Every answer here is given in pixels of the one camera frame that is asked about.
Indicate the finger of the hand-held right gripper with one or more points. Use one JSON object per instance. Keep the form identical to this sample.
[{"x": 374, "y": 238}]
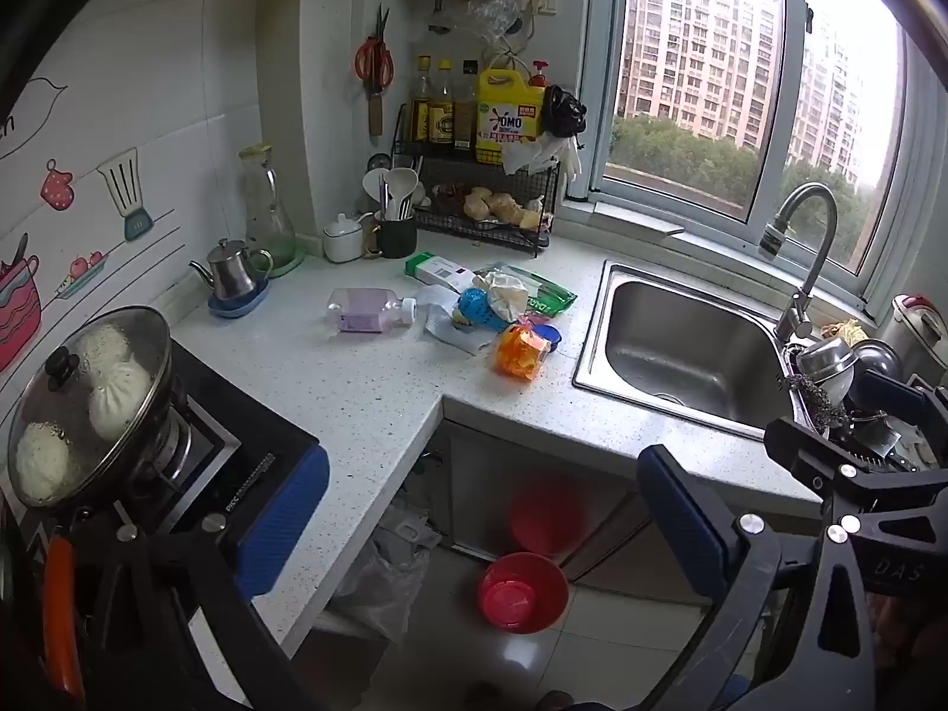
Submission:
[
  {"x": 844, "y": 474},
  {"x": 892, "y": 394}
]

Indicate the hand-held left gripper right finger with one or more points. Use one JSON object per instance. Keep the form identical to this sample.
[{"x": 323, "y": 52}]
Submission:
[{"x": 681, "y": 526}]

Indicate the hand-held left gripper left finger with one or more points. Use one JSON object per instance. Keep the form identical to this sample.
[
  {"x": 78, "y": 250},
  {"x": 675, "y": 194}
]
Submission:
[{"x": 285, "y": 518}]

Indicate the clear bottle pink liquid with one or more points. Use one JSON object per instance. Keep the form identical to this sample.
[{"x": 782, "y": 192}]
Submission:
[{"x": 366, "y": 311}]

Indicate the orange snack packet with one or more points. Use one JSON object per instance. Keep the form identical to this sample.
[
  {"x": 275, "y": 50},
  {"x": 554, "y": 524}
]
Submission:
[{"x": 522, "y": 352}]

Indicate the green toothbrush package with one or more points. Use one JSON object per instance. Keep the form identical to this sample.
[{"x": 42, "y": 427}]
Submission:
[{"x": 552, "y": 298}]

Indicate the green white medicine box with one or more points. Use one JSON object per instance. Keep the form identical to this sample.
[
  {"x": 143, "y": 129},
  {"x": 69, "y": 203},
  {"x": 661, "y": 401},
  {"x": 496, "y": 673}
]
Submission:
[{"x": 437, "y": 270}]

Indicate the white tissue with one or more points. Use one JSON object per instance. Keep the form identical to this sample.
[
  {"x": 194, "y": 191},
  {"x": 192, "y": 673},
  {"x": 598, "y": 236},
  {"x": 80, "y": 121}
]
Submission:
[{"x": 507, "y": 292}]

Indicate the black pot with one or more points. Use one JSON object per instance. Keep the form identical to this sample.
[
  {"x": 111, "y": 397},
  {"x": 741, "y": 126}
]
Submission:
[{"x": 878, "y": 359}]

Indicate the white red rice cooker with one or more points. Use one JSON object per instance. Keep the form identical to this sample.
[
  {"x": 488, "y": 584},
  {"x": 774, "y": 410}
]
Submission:
[{"x": 918, "y": 326}]

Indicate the steel bowl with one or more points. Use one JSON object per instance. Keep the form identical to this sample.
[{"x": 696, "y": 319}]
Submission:
[{"x": 826, "y": 363}]

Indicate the black induction cooktop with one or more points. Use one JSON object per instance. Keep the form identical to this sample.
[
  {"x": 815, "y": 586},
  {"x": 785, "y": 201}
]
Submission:
[{"x": 244, "y": 452}]

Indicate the yellow cloth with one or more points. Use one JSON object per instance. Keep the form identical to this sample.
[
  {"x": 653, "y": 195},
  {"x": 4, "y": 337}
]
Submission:
[{"x": 844, "y": 329}]

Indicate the steel wool scrubber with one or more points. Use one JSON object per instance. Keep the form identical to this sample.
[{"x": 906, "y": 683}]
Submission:
[{"x": 803, "y": 394}]

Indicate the steel faucet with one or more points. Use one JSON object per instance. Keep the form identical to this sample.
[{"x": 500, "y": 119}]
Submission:
[{"x": 803, "y": 266}]

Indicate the red plastic basin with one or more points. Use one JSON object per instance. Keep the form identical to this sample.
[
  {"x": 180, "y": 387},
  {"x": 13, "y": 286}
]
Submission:
[{"x": 522, "y": 592}]

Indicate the steel sink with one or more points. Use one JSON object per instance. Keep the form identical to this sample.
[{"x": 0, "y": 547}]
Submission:
[{"x": 681, "y": 341}]

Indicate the grey base cabinet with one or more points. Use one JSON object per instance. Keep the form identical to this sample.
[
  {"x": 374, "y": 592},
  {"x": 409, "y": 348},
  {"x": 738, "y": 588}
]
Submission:
[{"x": 474, "y": 474}]

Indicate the white steamed bun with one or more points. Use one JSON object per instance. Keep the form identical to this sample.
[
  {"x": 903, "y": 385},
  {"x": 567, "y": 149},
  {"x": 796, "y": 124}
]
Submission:
[
  {"x": 44, "y": 463},
  {"x": 118, "y": 400},
  {"x": 104, "y": 352}
]

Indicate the blue round lid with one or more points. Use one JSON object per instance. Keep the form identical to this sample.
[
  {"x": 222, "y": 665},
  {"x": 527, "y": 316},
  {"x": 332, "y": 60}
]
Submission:
[{"x": 548, "y": 337}]

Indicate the white cloth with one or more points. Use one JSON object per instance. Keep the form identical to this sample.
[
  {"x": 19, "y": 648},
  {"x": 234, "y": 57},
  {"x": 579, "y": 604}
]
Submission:
[{"x": 459, "y": 338}]

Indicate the steel teapot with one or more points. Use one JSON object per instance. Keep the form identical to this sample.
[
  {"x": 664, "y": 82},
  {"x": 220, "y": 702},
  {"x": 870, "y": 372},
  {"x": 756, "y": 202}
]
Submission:
[{"x": 231, "y": 270}]

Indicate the steamer pot with buns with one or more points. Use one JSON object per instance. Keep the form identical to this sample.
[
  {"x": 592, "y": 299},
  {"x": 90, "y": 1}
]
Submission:
[{"x": 63, "y": 366}]

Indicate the white sugar jar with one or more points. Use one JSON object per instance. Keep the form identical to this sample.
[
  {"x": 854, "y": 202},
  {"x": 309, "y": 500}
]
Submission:
[{"x": 342, "y": 241}]

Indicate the blue plastic bag roll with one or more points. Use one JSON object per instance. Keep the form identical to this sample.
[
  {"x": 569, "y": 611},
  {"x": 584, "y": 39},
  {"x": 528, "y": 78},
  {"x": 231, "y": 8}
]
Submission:
[{"x": 480, "y": 306}]

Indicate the dark green mug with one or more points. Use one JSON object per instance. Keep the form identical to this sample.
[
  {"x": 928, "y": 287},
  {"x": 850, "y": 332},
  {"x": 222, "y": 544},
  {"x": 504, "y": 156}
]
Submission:
[{"x": 398, "y": 238}]

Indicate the glass carafe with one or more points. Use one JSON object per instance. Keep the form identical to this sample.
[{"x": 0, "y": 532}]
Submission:
[{"x": 265, "y": 215}]

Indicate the ginger root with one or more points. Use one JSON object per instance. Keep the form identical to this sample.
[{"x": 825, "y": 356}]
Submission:
[
  {"x": 531, "y": 219},
  {"x": 478, "y": 202},
  {"x": 505, "y": 207}
]

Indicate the white ladle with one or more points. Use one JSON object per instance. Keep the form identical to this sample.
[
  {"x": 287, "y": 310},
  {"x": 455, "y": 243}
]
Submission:
[{"x": 372, "y": 181}]

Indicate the large white spoon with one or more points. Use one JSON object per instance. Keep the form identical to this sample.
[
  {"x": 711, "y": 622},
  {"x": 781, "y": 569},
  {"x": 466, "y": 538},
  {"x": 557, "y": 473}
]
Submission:
[{"x": 404, "y": 181}]

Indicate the dried red chilies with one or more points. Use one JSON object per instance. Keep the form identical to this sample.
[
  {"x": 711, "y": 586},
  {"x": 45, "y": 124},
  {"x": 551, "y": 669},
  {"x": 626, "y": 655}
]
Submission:
[{"x": 446, "y": 197}]

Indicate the round steel container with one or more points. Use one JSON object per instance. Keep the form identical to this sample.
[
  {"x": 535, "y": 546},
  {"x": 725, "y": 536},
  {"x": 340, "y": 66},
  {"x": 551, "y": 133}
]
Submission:
[{"x": 379, "y": 161}]

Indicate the white gloves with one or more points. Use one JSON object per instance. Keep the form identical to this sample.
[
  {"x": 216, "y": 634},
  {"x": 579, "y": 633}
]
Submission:
[{"x": 533, "y": 155}]

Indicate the apartment buildings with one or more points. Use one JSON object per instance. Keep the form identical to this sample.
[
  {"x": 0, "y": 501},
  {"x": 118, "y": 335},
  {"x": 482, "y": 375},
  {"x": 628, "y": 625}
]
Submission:
[{"x": 696, "y": 37}]

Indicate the window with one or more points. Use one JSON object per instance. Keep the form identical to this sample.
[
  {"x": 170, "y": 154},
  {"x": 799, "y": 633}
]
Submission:
[{"x": 592, "y": 89}]

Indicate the black plastic bag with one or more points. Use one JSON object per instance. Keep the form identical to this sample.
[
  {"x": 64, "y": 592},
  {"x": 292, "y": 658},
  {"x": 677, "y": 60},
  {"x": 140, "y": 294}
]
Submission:
[{"x": 564, "y": 109}]

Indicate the yellow label sauce bottle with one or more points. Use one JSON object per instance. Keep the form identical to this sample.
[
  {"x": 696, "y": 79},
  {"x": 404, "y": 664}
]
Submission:
[{"x": 442, "y": 109}]

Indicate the amber oil bottle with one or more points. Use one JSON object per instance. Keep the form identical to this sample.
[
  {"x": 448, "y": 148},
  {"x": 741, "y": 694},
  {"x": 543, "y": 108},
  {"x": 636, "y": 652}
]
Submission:
[{"x": 420, "y": 100}]

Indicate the dark vinegar bottle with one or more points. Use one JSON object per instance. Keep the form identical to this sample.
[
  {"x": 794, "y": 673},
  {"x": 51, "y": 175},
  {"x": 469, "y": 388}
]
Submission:
[{"x": 465, "y": 107}]

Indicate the yellow detergent jug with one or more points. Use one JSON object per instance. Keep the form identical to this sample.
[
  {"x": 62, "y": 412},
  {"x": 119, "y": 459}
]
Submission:
[{"x": 503, "y": 104}]

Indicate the red spray bottle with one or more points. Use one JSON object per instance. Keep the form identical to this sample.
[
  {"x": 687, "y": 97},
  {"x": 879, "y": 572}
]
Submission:
[{"x": 538, "y": 74}]

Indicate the clear hanging plastic bag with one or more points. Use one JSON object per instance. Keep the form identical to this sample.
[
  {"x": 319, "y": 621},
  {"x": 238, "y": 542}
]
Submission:
[{"x": 495, "y": 15}]

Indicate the fruit tray wall sticker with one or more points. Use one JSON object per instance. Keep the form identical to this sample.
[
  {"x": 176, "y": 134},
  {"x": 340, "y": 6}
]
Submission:
[{"x": 83, "y": 274}]

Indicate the pink pot wall sticker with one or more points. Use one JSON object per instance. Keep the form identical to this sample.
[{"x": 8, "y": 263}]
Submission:
[{"x": 18, "y": 311}]

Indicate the oven mitt wall sticker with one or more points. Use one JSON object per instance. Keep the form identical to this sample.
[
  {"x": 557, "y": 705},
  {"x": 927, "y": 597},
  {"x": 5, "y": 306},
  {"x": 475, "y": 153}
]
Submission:
[{"x": 58, "y": 186}]

